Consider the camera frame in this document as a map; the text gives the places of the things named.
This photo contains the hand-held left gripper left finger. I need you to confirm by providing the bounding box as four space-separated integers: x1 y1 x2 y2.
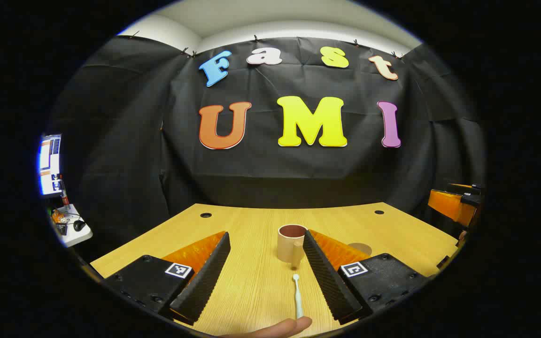
103 230 232 325

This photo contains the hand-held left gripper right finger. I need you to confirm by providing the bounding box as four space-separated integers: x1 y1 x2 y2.
302 230 430 326

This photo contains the white toothbrush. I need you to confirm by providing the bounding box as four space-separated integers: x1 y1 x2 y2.
292 274 304 320

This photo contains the beige cup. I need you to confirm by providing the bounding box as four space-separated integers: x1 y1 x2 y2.
278 224 309 269

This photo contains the wooden desktop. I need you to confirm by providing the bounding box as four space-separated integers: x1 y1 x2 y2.
90 202 460 338

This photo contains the black backdrop cloth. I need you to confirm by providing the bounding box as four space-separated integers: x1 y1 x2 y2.
47 35 487 245

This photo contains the white side table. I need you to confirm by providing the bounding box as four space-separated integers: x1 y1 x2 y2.
50 204 93 248

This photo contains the computer monitor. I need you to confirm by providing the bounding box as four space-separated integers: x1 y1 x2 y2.
39 134 63 197

